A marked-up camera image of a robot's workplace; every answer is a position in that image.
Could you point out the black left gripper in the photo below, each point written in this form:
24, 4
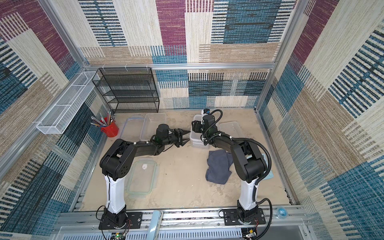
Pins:
180, 140

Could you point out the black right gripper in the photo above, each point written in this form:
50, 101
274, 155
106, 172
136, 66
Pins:
197, 126

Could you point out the blue-rimmed clear lunch box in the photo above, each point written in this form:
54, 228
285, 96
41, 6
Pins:
150, 125

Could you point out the clear lunch box base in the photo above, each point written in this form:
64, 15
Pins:
232, 129

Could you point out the grey cleaning cloth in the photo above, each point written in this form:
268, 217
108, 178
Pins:
219, 163

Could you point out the blue-rimmed clear lid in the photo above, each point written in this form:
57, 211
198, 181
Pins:
132, 129

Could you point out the green-rimmed lunch box lid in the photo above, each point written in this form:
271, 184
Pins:
142, 177

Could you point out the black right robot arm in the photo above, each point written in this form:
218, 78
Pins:
251, 159

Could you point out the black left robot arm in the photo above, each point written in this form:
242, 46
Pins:
116, 164

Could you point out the red pencil cup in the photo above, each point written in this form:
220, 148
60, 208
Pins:
110, 130

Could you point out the black mesh shelf rack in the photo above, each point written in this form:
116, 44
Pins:
128, 90

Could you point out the pens in red cup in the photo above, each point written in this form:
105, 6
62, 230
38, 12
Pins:
103, 122

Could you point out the blue tape roll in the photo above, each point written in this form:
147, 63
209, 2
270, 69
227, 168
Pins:
281, 212

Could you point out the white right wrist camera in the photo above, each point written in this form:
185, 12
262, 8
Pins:
205, 112

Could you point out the aluminium front rail frame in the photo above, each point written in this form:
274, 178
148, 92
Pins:
186, 224

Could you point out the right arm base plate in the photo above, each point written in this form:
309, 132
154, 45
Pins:
231, 217

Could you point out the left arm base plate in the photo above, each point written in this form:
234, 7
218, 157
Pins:
133, 220

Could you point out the white wire wall basket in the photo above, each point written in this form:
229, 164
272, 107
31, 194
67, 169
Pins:
60, 115

